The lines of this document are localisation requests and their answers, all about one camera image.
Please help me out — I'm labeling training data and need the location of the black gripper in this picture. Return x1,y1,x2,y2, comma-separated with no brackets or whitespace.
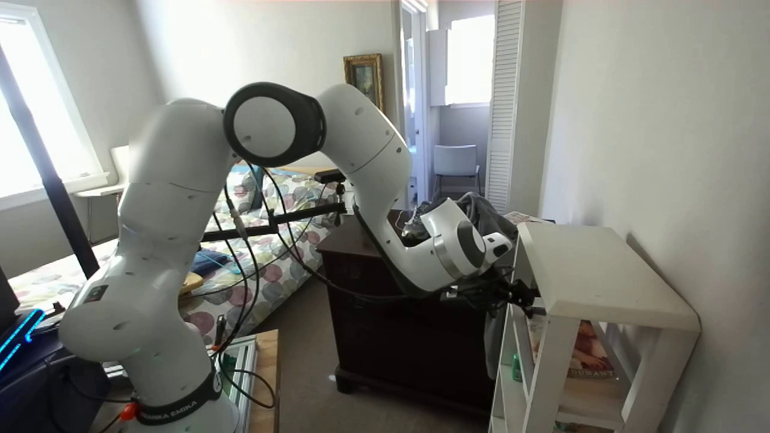
479,272,538,317

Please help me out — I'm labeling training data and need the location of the white shelf unit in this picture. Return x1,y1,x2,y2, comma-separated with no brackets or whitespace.
489,219,705,433

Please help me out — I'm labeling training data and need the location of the grey cloth bag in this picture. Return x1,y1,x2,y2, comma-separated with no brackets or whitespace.
456,190,524,380

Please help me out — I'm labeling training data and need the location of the dark wood dresser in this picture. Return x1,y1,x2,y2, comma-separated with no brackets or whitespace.
320,213,501,421

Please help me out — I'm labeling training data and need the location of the white louvered door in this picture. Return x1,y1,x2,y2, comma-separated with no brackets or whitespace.
489,0,533,215

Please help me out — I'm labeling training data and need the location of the bed with floral quilt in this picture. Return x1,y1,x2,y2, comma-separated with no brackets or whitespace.
8,160,356,340

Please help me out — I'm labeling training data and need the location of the black stand rod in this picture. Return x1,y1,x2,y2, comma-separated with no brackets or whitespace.
199,200,349,243

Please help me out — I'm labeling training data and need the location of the wooden table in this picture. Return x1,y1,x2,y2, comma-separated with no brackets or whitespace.
251,327,284,433

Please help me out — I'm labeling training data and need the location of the gold framed picture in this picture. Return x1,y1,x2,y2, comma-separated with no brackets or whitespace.
342,50,388,111

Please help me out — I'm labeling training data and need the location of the green white box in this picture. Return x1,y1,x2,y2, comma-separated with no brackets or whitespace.
215,333,261,433

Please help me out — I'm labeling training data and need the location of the white nightstand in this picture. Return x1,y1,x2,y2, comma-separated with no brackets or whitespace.
75,142,144,246

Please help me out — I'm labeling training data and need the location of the black tripod pole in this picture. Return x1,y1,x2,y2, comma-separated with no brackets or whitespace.
0,46,103,279

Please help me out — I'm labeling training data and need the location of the blue case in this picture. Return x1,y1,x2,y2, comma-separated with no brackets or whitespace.
0,308,47,375

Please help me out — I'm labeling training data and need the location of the black cable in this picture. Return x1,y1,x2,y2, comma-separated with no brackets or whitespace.
254,165,483,308
209,165,278,411

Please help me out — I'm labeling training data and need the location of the window with white frame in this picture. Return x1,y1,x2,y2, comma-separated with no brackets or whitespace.
0,2,111,213

